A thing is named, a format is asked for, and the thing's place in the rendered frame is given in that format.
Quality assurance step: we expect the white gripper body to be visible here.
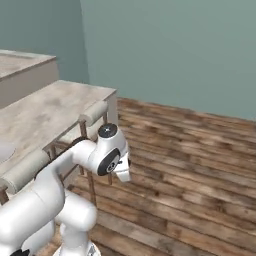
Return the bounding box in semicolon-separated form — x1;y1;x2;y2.
113;156;132;183

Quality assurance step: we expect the white plate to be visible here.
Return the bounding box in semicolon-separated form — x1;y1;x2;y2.
0;143;16;164

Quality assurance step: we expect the beige counter cabinet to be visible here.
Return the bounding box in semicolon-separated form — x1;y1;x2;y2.
0;49;61;110

